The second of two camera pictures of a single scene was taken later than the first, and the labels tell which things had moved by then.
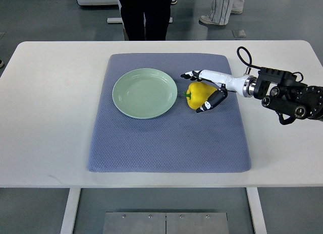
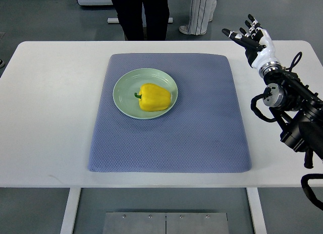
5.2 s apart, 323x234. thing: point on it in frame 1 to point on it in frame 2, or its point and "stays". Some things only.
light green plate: [145, 93] stays
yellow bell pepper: [197, 94] to [153, 98]
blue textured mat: [213, 139] stays
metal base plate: [165, 223] stays
